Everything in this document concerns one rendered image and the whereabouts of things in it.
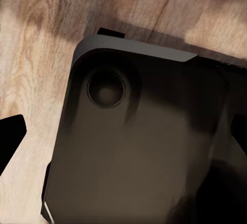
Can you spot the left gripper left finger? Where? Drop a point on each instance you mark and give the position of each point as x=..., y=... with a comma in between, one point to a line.
x=12, y=131

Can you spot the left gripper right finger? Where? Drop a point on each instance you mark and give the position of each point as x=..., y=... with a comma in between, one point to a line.
x=239, y=130

